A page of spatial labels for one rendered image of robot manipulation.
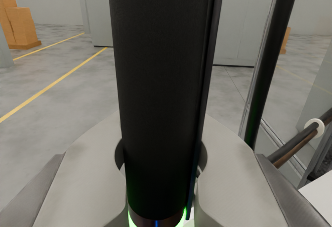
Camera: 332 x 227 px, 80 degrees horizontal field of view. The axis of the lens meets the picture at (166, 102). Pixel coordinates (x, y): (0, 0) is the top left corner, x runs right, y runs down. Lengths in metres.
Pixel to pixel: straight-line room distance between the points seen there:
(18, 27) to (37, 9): 6.54
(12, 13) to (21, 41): 0.84
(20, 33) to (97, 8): 2.63
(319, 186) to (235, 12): 5.25
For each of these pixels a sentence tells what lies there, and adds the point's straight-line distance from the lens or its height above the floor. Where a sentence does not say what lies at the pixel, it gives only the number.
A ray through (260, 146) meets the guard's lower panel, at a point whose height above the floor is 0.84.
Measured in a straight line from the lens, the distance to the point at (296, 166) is 1.24.
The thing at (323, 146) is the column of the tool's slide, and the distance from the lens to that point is 0.85.
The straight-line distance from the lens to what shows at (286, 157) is 0.30.
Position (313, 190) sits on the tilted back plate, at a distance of 0.65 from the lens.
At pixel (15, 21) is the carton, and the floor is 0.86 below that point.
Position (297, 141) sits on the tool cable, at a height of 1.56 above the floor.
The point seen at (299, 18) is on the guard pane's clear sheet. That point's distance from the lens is 1.29.
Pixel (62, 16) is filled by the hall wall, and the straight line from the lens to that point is 14.07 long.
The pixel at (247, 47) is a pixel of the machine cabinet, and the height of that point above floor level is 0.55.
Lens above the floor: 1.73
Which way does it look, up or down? 28 degrees down
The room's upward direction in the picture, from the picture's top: 2 degrees clockwise
